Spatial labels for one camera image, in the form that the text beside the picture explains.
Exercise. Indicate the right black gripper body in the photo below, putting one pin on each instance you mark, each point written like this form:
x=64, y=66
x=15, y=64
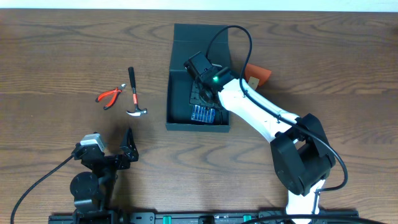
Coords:
x=203, y=91

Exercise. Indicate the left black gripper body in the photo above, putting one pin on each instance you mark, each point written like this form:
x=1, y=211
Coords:
x=111, y=158

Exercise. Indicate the blue screwdriver set case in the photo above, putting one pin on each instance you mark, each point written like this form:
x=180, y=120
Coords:
x=203, y=114

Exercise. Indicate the small black claw hammer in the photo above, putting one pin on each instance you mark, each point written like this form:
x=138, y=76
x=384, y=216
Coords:
x=137, y=111

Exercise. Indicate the orange scraper wooden handle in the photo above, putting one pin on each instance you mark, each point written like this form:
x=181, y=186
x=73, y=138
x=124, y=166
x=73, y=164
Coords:
x=256, y=76

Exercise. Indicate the red handled pliers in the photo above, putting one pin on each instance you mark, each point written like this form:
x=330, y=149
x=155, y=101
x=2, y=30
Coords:
x=114, y=93

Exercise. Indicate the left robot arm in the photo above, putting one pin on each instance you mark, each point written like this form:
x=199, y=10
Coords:
x=92, y=190

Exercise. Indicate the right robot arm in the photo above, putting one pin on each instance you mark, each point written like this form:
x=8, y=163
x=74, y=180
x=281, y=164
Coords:
x=302, y=156

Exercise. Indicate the dark green open box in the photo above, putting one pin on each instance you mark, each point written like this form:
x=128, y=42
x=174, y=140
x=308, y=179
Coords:
x=188, y=40

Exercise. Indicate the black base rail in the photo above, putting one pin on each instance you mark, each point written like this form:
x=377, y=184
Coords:
x=165, y=218

